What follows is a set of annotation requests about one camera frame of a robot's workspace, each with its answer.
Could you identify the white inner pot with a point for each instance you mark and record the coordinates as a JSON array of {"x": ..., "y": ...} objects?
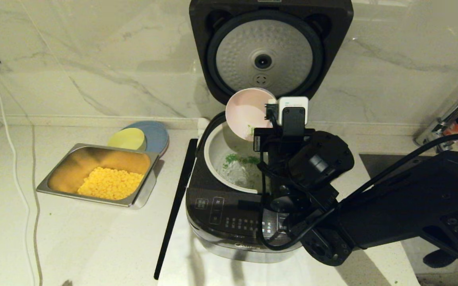
[{"x": 217, "y": 151}]

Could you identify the long black flat strip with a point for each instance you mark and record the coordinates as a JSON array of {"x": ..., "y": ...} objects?
[{"x": 175, "y": 210}]

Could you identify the pink bowl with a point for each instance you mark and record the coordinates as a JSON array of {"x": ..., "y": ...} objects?
[{"x": 245, "y": 109}]

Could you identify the green grains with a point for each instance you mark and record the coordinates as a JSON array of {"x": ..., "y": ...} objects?
[{"x": 239, "y": 159}]

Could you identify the blue plate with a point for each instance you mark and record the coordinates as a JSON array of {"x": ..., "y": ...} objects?
[{"x": 157, "y": 137}]

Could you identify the chrome faucet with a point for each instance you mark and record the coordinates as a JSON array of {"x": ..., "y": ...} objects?
[{"x": 435, "y": 135}]

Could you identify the black rice cooker body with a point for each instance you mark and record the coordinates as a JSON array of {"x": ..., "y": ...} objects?
[{"x": 221, "y": 222}]

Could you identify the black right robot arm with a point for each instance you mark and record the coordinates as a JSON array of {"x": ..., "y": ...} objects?
[{"x": 412, "y": 206}]

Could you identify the yellow corn kernels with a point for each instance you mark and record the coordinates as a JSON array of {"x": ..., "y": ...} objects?
[{"x": 111, "y": 183}]

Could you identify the yellow-green small dish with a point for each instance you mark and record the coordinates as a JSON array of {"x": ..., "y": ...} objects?
[{"x": 127, "y": 139}]

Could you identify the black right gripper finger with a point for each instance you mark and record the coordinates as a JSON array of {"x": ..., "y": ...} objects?
[{"x": 272, "y": 115}]

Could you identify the black rice cooker lid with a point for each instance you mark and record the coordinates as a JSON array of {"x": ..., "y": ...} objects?
[{"x": 209, "y": 39}]

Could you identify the stainless steel tray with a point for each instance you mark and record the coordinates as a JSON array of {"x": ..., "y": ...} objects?
[{"x": 74, "y": 167}]

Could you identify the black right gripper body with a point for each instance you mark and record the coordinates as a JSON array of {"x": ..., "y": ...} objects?
[{"x": 276, "y": 139}]

